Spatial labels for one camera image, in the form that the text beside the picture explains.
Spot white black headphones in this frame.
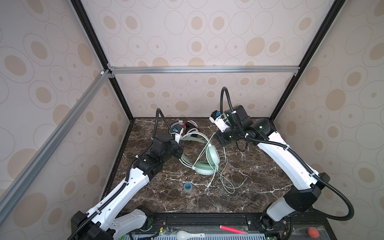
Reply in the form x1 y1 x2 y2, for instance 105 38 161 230
171 120 199 136

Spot mint green headphones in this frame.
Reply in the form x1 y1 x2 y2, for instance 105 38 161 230
179 132 221 176

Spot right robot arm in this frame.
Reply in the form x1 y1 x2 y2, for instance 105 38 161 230
210 87 355 231

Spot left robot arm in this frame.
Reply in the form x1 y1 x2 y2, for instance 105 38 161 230
69 109 184 240

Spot small blue tape roll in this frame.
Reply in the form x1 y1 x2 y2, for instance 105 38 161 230
183 182 193 193

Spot white plastic spoon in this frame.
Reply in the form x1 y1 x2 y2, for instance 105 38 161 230
176 231 206 240

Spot pink marker pen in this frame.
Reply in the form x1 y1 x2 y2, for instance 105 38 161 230
220 225 248 235

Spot red ball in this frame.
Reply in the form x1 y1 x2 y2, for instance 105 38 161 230
307 227 320 239

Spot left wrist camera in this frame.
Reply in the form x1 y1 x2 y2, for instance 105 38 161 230
172 125 184 143

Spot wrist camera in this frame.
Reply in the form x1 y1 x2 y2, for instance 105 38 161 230
172 125 184 143
209 110 230 133

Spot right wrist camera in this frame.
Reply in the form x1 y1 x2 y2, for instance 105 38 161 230
209 110 230 133

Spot horizontal aluminium rail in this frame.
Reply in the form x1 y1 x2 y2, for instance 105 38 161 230
111 66 300 75

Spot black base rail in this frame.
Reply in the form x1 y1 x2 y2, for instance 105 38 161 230
134 213 332 234

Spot left diagonal aluminium rail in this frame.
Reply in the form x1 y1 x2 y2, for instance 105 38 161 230
1 70 111 225

